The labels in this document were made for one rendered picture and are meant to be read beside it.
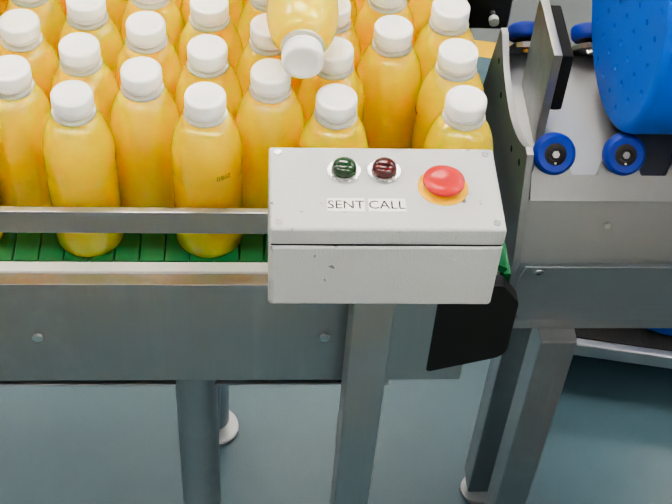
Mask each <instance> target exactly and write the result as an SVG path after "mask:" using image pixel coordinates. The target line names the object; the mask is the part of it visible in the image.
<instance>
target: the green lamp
mask: <svg viewBox="0 0 672 504"><path fill-rule="evenodd" d="M331 170H332V173H333V174H334V175H335V176H337V177H339V178H344V179H346V178H351V177H353V176H354V175H355V174H356V172H357V166H356V163H355V161H354V160H353V159H351V158H349V157H339V158H337V159H335V160H334V161H333V164H332V169H331Z"/></svg>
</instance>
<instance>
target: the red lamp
mask: <svg viewBox="0 0 672 504"><path fill-rule="evenodd" d="M372 173H373V174H374V175H375V176H376V177H378V178H382V179H389V178H392V177H394V176H395V175H396V173H397V165H396V163H395V161H394V160H392V159H391V158H388V157H380V158H377V159H376V160H375V161H374V162H373V164H372Z"/></svg>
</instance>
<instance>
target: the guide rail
mask: <svg viewBox="0 0 672 504"><path fill-rule="evenodd" d="M0 232H14V233H199V234H268V208H191V207H44V206H0Z"/></svg>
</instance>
